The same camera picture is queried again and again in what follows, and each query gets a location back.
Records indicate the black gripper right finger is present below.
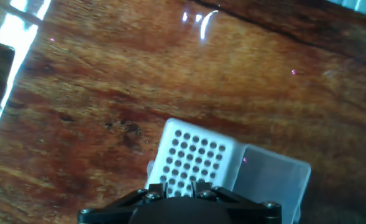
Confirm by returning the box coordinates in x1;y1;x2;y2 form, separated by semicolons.
191;181;282;224

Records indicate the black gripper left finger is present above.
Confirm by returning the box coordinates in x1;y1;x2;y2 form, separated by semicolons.
77;182;168;224

